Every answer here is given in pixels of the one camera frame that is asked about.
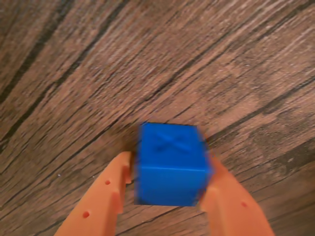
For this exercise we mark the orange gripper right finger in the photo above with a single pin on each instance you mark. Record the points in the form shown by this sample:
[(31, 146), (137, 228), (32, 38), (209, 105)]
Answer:
[(231, 211)]

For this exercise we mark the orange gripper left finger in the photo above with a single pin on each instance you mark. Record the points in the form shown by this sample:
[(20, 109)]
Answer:
[(98, 201)]

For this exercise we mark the blue cube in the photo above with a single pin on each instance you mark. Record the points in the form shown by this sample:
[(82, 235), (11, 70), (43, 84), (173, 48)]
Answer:
[(169, 169)]

